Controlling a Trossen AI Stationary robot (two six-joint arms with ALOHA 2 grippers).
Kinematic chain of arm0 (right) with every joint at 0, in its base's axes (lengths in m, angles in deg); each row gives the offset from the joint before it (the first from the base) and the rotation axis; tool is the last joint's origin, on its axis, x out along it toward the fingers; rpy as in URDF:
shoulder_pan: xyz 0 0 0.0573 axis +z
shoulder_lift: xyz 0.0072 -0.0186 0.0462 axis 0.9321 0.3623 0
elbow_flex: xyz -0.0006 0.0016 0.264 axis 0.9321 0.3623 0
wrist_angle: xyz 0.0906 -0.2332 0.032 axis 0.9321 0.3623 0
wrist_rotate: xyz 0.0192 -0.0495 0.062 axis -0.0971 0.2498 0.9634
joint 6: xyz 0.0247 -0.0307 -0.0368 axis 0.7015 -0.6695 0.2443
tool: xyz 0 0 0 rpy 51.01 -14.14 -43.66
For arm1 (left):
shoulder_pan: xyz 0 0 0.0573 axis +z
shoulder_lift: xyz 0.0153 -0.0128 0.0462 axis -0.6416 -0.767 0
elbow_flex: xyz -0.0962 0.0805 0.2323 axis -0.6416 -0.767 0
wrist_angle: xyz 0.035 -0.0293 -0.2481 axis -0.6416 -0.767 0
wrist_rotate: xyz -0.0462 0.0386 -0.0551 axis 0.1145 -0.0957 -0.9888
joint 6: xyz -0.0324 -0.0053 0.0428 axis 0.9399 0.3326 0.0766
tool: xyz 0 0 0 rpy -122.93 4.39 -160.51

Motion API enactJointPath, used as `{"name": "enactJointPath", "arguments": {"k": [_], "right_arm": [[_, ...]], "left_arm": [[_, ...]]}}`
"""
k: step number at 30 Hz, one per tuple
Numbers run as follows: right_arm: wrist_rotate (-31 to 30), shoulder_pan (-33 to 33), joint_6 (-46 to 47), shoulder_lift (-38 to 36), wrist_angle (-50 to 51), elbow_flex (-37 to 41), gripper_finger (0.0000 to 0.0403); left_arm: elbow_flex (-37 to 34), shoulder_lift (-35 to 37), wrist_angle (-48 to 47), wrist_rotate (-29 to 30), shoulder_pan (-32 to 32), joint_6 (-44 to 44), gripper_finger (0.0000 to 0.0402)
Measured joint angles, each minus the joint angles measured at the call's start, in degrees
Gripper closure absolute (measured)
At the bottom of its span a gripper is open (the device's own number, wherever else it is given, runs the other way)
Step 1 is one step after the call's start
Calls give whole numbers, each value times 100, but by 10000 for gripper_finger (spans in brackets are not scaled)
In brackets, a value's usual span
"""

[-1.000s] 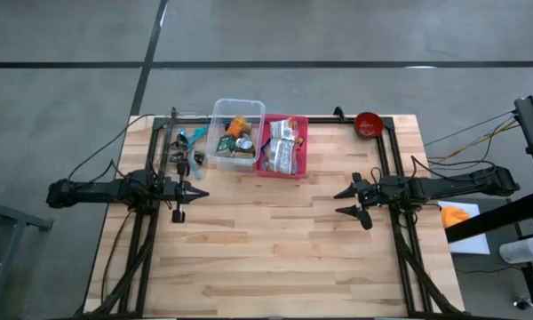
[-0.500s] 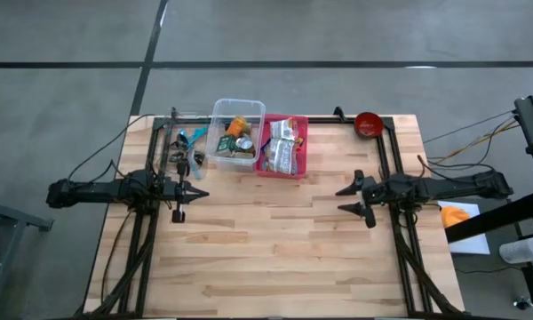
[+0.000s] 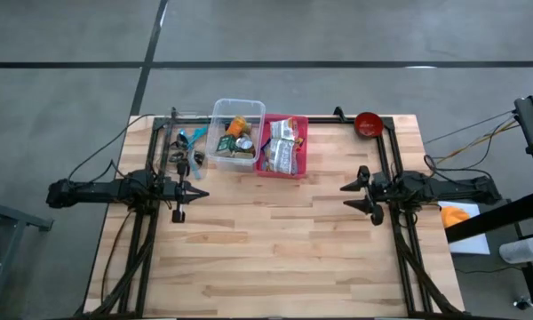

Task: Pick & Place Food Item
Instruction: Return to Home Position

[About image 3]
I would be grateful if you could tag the small silver caster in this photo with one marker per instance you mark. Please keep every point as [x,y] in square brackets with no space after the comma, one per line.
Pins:
[522,304]

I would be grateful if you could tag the black frame clamp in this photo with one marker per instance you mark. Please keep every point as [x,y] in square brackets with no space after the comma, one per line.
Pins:
[339,113]
[173,112]

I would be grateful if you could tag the small metal can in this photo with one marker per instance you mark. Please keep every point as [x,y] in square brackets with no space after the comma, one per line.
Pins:
[244,143]

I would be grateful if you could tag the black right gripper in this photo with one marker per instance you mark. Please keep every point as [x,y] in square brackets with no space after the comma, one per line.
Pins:
[375,191]

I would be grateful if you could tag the grey metal stand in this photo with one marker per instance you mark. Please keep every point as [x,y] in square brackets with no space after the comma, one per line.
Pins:
[18,218]

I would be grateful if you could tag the black metal table frame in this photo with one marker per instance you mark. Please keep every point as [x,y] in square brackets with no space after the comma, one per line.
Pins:
[324,120]

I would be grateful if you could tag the clear plastic tray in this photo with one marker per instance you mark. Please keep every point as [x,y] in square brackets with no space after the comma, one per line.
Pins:
[177,146]

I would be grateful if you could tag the orange object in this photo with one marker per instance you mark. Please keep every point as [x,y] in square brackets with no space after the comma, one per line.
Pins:
[453,216]

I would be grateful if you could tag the pink plastic bin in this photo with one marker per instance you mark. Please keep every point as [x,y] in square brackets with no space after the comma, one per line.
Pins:
[304,160]

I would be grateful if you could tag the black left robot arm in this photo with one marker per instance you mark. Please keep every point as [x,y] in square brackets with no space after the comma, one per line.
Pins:
[102,191]

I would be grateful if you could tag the white paper sheet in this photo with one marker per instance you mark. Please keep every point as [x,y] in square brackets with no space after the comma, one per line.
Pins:
[471,244]

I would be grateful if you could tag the orange ramen noodle packet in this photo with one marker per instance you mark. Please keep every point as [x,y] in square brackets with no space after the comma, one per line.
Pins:
[283,129]

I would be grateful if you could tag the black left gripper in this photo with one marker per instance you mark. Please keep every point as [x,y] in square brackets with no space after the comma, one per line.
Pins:
[177,189]

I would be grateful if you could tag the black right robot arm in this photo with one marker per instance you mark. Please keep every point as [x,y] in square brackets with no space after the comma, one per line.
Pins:
[448,189]

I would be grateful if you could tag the red bowl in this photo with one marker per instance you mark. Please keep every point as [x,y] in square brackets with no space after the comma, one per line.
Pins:
[368,124]

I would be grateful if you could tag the orange bottle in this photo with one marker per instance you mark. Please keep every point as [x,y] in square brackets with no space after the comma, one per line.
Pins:
[237,128]

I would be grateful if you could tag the clear plastic bin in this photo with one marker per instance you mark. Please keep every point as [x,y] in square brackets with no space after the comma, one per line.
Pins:
[240,109]

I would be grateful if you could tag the blue ramen noodle packet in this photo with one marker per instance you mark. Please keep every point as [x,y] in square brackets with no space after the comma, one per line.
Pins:
[282,155]

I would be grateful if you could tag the white cylinder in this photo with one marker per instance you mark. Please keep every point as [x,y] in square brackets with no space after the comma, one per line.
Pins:
[522,251]

